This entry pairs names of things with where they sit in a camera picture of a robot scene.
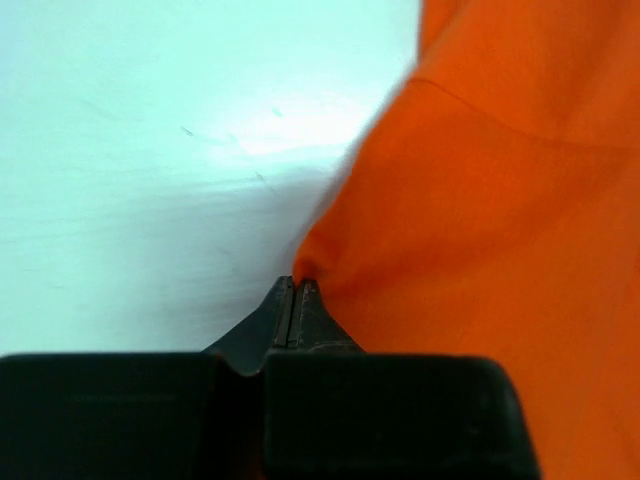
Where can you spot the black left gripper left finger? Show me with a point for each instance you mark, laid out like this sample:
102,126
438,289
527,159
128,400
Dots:
162,415

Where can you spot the orange t-shirt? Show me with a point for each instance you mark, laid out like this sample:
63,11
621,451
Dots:
494,210

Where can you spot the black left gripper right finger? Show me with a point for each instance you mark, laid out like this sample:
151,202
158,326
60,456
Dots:
334,411

